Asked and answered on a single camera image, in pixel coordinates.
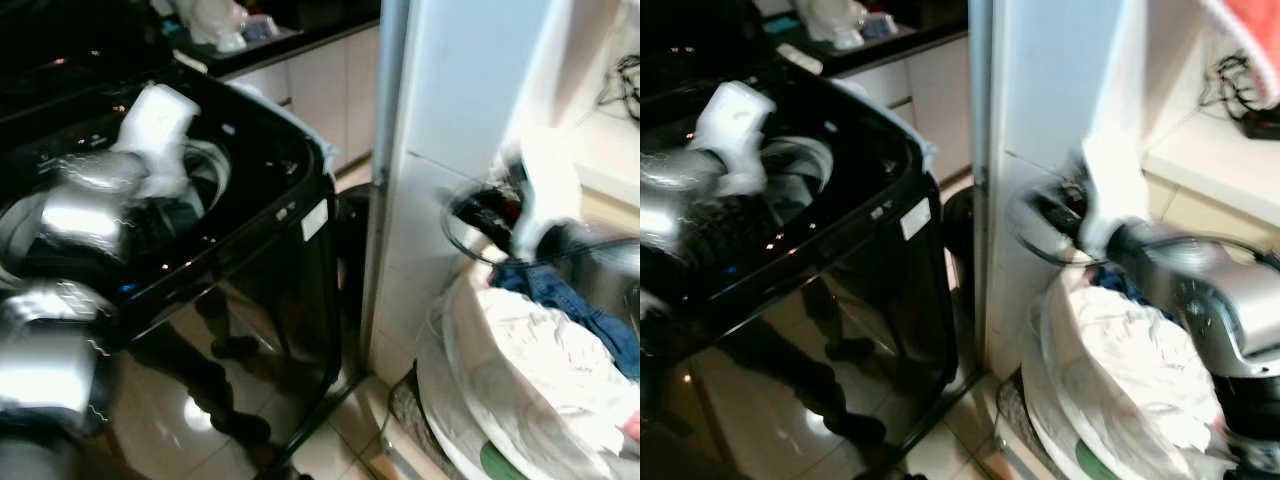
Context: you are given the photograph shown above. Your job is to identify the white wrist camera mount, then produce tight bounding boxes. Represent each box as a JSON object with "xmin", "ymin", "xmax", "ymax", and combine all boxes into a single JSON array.
[
  {"xmin": 508, "ymin": 128, "xmax": 585, "ymax": 259},
  {"xmin": 112, "ymin": 84, "xmax": 203, "ymax": 198},
  {"xmin": 1078, "ymin": 133, "xmax": 1153, "ymax": 253},
  {"xmin": 690, "ymin": 80, "xmax": 778, "ymax": 198}
]

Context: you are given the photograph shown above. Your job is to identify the white crumpled garment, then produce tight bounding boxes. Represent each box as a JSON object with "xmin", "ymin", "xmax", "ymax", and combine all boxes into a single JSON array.
[
  {"xmin": 448, "ymin": 288, "xmax": 641, "ymax": 453},
  {"xmin": 1058, "ymin": 285, "xmax": 1225, "ymax": 453}
]

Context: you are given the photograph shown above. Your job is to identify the white laundry basket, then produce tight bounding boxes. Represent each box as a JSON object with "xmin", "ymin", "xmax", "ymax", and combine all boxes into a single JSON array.
[
  {"xmin": 1020, "ymin": 262, "xmax": 1263, "ymax": 480},
  {"xmin": 414, "ymin": 268, "xmax": 641, "ymax": 480}
]

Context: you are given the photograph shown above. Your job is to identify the steel washer drum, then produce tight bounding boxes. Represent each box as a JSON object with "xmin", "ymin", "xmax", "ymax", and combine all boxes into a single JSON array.
[
  {"xmin": 760, "ymin": 135, "xmax": 835, "ymax": 216},
  {"xmin": 0, "ymin": 138, "xmax": 233, "ymax": 271}
]

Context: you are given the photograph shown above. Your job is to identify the tangled black cables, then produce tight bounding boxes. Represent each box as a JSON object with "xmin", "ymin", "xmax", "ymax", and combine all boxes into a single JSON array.
[
  {"xmin": 598, "ymin": 54, "xmax": 641, "ymax": 123},
  {"xmin": 1198, "ymin": 50, "xmax": 1280, "ymax": 139}
]

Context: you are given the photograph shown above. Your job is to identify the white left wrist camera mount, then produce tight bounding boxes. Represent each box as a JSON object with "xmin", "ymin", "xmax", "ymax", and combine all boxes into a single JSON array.
[
  {"xmin": 112, "ymin": 84, "xmax": 203, "ymax": 198},
  {"xmin": 690, "ymin": 80, "xmax": 778, "ymax": 198}
]

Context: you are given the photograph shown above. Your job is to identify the white plastic bag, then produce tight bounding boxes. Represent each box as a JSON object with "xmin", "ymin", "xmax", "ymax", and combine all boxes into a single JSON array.
[
  {"xmin": 172, "ymin": 0, "xmax": 251, "ymax": 53},
  {"xmin": 798, "ymin": 0, "xmax": 871, "ymax": 53}
]

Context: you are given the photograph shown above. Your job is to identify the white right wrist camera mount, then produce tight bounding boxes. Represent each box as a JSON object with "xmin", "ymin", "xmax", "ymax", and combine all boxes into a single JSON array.
[
  {"xmin": 508, "ymin": 128, "xmax": 585, "ymax": 259},
  {"xmin": 1078, "ymin": 133, "xmax": 1153, "ymax": 253}
]

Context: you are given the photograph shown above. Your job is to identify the green round base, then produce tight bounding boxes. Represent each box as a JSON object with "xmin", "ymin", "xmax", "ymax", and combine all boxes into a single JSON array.
[
  {"xmin": 478, "ymin": 440, "xmax": 533, "ymax": 480},
  {"xmin": 1074, "ymin": 440, "xmax": 1123, "ymax": 480}
]

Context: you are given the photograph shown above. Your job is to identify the white label sticker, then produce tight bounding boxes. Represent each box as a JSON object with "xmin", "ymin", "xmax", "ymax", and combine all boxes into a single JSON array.
[
  {"xmin": 300, "ymin": 199, "xmax": 330, "ymax": 242},
  {"xmin": 899, "ymin": 197, "xmax": 933, "ymax": 242}
]

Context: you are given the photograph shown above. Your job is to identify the white kitchen cabinet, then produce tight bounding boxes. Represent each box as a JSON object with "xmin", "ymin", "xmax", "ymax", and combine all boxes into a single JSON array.
[
  {"xmin": 228, "ymin": 24, "xmax": 383, "ymax": 173},
  {"xmin": 848, "ymin": 34, "xmax": 973, "ymax": 185}
]

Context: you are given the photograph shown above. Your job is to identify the tall white refrigerator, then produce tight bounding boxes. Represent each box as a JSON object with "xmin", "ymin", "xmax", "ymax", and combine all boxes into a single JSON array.
[
  {"xmin": 362, "ymin": 0, "xmax": 563, "ymax": 383},
  {"xmin": 968, "ymin": 0, "xmax": 1213, "ymax": 379}
]

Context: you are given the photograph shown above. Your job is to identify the black top-loading washing machine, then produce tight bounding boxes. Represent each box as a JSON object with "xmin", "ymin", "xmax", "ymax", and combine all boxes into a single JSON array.
[
  {"xmin": 640, "ymin": 58, "xmax": 958, "ymax": 480},
  {"xmin": 0, "ymin": 58, "xmax": 343, "ymax": 480}
]

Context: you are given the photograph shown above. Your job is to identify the red cloth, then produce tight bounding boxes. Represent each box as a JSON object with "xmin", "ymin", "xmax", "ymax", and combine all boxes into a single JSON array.
[{"xmin": 1204, "ymin": 0, "xmax": 1280, "ymax": 107}]

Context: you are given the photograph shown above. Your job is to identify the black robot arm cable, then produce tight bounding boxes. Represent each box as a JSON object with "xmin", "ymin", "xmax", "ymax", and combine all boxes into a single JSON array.
[
  {"xmin": 442, "ymin": 183, "xmax": 525, "ymax": 269},
  {"xmin": 1008, "ymin": 185, "xmax": 1101, "ymax": 271}
]

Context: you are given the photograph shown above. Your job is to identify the blue denim jeans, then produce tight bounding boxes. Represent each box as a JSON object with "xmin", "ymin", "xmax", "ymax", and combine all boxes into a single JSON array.
[
  {"xmin": 490, "ymin": 258, "xmax": 641, "ymax": 383},
  {"xmin": 1095, "ymin": 262, "xmax": 1183, "ymax": 323}
]

